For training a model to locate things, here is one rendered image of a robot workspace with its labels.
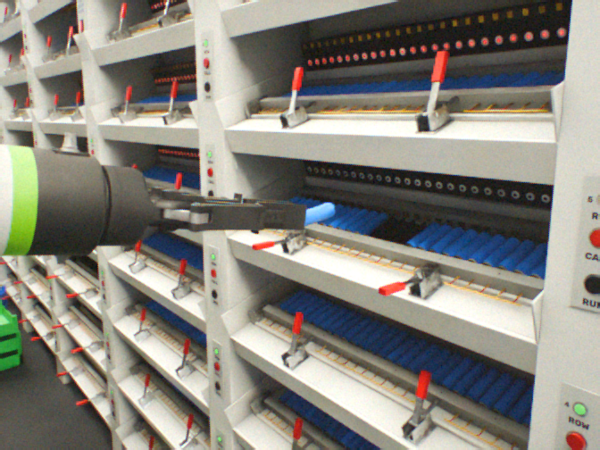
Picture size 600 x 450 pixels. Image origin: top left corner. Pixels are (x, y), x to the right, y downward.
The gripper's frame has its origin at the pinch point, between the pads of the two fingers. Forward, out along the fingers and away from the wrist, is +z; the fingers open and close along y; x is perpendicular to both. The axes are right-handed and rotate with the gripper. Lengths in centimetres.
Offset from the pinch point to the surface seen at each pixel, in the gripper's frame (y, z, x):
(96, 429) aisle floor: 133, 30, 98
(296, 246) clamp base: 16.5, 17.4, 7.0
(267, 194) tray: 35.2, 23.7, 0.2
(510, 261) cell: -16.7, 23.5, 2.2
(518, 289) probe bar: -20.1, 20.0, 4.7
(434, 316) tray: -12.2, 16.5, 9.9
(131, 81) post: 106, 21, -24
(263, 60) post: 35.6, 19.5, -24.6
